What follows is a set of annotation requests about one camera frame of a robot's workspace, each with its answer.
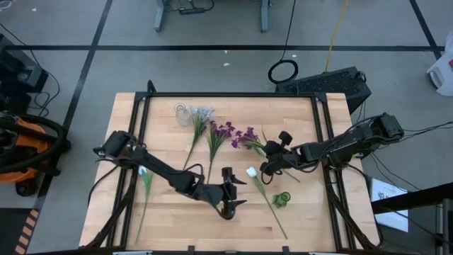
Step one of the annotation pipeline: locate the grey metal stand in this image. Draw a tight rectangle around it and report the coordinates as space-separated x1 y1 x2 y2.
437 198 453 255

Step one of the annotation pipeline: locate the yellow hanging cable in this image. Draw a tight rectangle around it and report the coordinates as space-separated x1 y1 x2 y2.
324 0 351 74

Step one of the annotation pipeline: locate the white plastic container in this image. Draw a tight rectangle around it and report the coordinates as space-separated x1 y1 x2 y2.
426 30 453 97

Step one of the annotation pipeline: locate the white rose stem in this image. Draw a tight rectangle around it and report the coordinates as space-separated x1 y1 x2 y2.
246 166 288 241

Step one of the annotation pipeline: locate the grey desk leg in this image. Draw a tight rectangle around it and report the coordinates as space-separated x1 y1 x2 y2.
154 0 168 33
260 0 273 35

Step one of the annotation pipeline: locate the black vacuum hose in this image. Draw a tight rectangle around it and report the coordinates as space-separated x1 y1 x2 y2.
0 112 71 175

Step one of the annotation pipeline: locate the black metal beam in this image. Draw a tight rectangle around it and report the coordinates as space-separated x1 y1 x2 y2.
371 182 453 216

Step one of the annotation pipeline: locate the white artificial tulip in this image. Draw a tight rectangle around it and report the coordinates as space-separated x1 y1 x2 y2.
134 164 155 246

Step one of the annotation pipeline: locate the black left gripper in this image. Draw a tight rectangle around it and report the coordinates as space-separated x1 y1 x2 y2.
199 166 248 221

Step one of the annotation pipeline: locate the black metal table frame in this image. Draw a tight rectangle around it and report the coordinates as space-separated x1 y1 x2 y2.
83 79 384 254

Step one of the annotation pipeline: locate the black power strip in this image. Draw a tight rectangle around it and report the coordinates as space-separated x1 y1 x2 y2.
178 6 207 16

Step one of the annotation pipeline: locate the black hanging coiled cable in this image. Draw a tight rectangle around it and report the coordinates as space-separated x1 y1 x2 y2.
268 0 299 85

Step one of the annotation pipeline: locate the clear glass vase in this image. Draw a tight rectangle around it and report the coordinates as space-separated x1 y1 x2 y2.
173 102 193 128

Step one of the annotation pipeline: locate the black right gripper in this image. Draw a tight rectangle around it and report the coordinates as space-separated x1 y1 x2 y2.
260 130 306 177

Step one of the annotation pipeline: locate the orange shop vacuum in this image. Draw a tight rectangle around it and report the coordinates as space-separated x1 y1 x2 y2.
0 111 70 198

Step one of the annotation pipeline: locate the black mat with orange stripes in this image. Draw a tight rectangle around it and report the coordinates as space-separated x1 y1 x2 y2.
0 208 40 255

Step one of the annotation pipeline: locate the black equipment box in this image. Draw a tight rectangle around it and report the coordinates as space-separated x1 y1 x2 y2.
0 33 50 114

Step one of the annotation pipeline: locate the white printed paper sheet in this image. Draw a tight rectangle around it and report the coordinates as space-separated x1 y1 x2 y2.
369 178 410 234

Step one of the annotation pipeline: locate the pale blue artificial flower bunch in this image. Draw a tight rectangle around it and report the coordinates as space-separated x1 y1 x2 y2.
182 105 216 170

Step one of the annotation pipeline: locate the green glass vase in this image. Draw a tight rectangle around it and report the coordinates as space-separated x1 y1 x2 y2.
271 191 292 209

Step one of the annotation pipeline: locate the purple artificial flower bunch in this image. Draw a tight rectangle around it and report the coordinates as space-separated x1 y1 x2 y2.
204 120 236 184
230 126 302 183

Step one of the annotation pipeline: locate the black perforated computer case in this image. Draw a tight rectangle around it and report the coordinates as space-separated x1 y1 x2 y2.
275 66 372 115

